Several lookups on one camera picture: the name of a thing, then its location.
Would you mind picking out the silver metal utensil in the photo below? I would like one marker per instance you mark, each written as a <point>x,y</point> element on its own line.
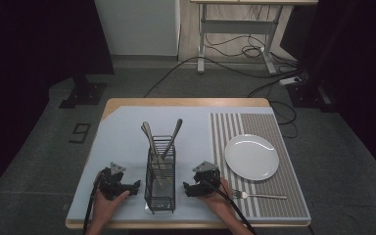
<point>147,138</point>
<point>150,137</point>
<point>173,137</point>

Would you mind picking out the person's right hand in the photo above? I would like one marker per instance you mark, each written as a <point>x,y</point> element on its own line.
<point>220,199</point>

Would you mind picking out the person's left hand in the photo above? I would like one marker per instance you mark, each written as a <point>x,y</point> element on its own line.
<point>106,205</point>

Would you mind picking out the white cabinet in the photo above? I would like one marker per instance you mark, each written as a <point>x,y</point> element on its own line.
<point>137,26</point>

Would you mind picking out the silver fork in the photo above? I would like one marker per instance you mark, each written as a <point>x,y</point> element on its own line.
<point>261,196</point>

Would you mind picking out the black curtain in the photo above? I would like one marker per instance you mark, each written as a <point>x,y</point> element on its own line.
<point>29,65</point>
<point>359,65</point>

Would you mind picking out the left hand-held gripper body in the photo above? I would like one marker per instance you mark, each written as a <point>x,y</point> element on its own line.
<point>111,182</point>

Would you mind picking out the white power strip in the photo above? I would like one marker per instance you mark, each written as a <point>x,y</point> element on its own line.
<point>290,80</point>

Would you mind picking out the black stand base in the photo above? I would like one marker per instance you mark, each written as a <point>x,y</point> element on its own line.
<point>310,94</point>
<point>83,94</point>

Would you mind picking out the light blue table mat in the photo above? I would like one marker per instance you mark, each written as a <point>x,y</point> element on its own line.
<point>120,147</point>

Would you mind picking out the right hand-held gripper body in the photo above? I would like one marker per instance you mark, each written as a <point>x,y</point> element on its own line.
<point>206,179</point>

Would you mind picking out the white desk frame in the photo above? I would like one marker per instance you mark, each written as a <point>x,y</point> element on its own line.
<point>235,26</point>

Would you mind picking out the white round plate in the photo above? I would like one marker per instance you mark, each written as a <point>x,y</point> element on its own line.
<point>252,157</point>

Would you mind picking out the striped grey placemat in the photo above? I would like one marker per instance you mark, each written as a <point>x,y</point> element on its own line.
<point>274,199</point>

